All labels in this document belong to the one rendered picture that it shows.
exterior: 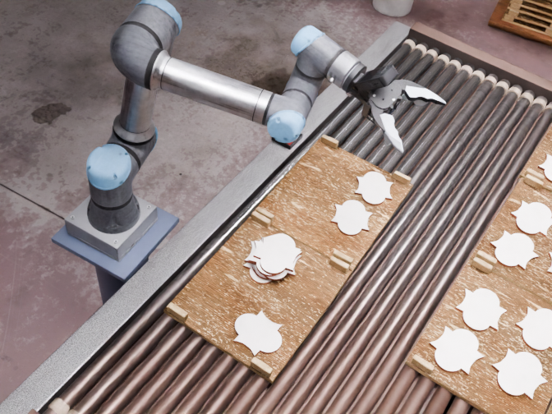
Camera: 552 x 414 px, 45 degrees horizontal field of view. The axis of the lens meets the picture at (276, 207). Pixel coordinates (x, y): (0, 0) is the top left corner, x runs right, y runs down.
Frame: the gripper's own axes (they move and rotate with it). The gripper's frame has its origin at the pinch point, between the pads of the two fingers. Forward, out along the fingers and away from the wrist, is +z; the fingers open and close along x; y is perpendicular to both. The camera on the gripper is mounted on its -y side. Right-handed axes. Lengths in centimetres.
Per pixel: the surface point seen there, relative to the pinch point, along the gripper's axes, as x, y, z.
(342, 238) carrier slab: 13, 61, -4
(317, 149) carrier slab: -9, 74, -31
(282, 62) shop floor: -93, 221, -116
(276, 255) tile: 32, 49, -13
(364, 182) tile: -8, 69, -11
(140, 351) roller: 75, 46, -22
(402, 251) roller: 4, 63, 12
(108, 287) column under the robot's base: 69, 81, -52
